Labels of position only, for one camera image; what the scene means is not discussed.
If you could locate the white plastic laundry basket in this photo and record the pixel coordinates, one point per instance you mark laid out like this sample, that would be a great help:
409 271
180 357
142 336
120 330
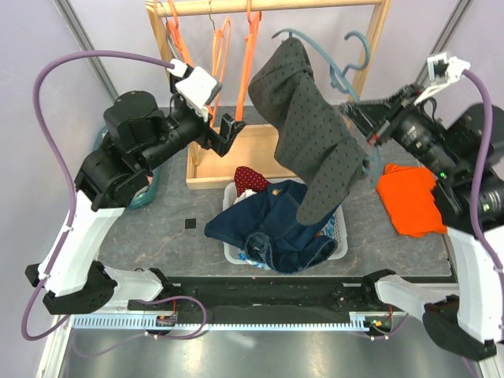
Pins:
229 197

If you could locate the teal laundry basket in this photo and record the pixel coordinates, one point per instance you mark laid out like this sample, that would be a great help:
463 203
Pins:
146 195

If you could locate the orange hanger of floral skirt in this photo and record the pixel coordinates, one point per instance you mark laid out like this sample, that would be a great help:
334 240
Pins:
220 48

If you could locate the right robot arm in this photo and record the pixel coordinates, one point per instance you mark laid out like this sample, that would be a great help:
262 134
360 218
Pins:
469 197

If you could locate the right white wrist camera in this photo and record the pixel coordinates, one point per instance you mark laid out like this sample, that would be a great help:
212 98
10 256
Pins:
443 70

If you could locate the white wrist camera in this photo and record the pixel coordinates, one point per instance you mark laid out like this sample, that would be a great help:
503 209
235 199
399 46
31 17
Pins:
443 70
196 85

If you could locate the blue-grey hanger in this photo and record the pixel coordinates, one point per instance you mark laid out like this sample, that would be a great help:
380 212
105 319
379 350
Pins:
374 165

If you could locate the orange hanger of white skirt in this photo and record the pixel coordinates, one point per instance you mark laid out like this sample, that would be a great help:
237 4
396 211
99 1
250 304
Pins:
176 37

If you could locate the orange hanger of denim skirt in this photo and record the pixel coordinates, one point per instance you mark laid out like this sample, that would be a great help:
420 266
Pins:
254 20

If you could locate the dark denim skirt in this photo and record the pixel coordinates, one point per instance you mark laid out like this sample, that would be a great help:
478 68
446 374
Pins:
265 227

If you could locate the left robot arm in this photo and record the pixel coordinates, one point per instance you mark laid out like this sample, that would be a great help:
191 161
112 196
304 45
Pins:
140 138

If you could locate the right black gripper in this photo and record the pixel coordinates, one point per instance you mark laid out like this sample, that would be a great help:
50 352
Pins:
368 115

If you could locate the orange folded cloth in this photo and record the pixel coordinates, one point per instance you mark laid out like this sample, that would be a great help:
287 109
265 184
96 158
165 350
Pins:
406 193

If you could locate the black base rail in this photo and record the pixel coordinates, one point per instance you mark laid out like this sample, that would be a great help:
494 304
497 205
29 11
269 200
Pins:
268 299

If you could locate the dark grey dotted garment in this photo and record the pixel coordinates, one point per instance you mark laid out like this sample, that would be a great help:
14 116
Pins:
314 141

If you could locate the wooden clothes rack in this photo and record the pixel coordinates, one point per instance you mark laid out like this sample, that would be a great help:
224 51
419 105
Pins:
254 146

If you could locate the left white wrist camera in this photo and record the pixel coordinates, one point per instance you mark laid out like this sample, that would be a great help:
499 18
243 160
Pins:
196 85

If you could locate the slotted grey cable duct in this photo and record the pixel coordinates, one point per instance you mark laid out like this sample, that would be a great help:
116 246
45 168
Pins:
156 323

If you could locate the red polka dot skirt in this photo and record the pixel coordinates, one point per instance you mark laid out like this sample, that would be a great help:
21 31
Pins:
246 178

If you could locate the blue floral skirt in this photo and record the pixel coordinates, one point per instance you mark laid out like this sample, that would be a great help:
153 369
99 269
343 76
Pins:
334 229

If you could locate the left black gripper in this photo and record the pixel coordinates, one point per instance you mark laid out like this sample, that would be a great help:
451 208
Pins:
222 142

